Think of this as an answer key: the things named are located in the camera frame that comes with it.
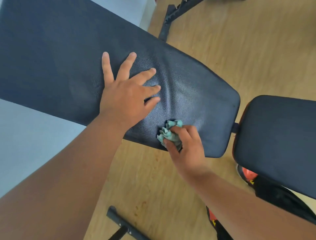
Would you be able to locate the person's right hand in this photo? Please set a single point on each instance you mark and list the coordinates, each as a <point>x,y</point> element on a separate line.
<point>192,158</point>

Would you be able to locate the person's left hand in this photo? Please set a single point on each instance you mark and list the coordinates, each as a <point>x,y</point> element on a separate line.
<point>123,103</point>

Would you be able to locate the green cleaning cloth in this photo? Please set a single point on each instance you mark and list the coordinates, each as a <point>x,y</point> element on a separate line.
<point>168,134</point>

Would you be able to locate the black weight bench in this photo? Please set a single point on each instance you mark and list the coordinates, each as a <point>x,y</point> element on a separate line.
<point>61,61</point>
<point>164,29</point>

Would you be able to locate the person's right forearm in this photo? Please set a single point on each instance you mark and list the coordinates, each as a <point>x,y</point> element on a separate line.
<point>247,210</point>

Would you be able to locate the person's left forearm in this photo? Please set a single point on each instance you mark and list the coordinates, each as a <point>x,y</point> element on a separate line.
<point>49,192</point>

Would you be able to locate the red black right shoe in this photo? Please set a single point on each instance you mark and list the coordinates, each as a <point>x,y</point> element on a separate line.
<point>248,174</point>

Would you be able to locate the red black shoe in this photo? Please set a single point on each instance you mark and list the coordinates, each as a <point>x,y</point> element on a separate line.
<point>211,217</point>
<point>248,174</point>

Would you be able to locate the red black left shoe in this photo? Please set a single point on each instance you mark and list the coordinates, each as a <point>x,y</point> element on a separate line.
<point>211,217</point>

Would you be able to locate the black trousers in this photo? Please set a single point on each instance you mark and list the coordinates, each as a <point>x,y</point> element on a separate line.
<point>279,195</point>

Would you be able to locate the black metal frame with bolts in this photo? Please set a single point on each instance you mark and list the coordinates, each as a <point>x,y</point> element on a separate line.
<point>118,220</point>

